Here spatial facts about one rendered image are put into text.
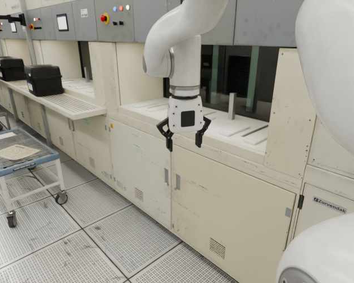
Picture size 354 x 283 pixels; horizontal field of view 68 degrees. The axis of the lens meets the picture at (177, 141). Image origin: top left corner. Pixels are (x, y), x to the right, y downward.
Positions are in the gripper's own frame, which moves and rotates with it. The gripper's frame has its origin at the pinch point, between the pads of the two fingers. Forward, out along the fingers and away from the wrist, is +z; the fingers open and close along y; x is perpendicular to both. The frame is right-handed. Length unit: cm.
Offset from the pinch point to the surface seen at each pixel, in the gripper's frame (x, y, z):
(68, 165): 213, -56, 100
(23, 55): 402, -111, -4
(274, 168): 9.7, 43.6, 20.0
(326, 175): -8, 52, 16
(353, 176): -15, 56, 13
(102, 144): 146, -19, 54
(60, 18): 187, -39, -45
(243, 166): 23, 38, 25
